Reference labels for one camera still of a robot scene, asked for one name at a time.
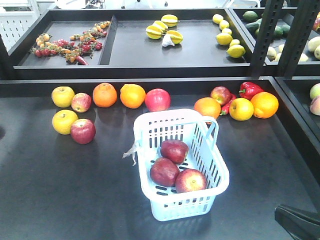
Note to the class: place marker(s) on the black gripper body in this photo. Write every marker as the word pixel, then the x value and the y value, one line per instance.
pixel 299 224

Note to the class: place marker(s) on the dark red apple front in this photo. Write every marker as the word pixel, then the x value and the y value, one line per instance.
pixel 190 180

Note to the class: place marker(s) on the dark red apple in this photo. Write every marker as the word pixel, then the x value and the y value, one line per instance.
pixel 164 172
pixel 190 180

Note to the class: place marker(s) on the dark red apple edge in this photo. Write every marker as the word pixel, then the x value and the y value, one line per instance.
pixel 174 150

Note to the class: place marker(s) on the light blue plastic basket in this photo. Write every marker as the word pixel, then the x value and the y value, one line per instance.
pixel 200 134

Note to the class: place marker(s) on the peach front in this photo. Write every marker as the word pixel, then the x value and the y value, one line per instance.
pixel 315 106

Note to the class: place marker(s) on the peach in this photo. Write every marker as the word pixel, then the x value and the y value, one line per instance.
pixel 314 91
pixel 315 106

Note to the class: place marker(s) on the orange fruit right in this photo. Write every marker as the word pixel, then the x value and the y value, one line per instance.
pixel 265 105

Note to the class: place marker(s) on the orange fruit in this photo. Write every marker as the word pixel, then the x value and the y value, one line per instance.
pixel 208 106
pixel 265 105

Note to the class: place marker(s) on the yellow apple fruit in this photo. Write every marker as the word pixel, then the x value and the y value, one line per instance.
pixel 241 109

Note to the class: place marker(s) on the peach back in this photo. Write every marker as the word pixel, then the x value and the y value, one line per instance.
pixel 314 91

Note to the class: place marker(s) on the red chili pepper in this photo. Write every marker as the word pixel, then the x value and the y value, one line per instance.
pixel 226 108

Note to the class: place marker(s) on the red bell pepper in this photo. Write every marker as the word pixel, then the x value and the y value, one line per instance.
pixel 248 90

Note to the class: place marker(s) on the orange fruit left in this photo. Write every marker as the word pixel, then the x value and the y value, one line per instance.
pixel 208 106

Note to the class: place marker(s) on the red apple behind oranges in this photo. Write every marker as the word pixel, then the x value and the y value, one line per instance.
pixel 221 94

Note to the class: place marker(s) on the white plastic tag strip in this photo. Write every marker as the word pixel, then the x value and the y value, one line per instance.
pixel 131 153

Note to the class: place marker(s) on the red apple far left row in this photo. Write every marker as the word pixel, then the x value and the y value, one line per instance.
pixel 157 99

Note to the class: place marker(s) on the orange in back row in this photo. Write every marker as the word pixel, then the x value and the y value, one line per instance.
pixel 132 95

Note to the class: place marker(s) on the white garlic bulb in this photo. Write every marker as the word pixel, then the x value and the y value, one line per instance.
pixel 167 41

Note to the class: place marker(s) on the orange back row left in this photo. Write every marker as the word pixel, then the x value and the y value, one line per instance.
pixel 104 95

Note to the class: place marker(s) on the red apple front left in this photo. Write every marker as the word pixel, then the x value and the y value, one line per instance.
pixel 83 131

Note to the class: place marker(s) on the small red apple left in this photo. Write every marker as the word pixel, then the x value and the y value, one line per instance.
pixel 81 102

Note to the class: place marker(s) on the yellow apple front left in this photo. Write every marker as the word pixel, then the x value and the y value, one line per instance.
pixel 63 120

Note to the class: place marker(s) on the yellow apple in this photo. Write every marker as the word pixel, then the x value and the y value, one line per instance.
pixel 62 96
pixel 63 120

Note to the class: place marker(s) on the yellow apple back left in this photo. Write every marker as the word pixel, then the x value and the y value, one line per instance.
pixel 62 96

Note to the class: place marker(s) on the black shelf post right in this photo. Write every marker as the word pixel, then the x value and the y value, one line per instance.
pixel 303 21

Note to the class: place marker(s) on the black shelf post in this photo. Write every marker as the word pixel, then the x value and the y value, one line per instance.
pixel 269 20
pixel 303 21

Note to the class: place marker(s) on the black shelf post left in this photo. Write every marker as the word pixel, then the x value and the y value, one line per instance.
pixel 269 20

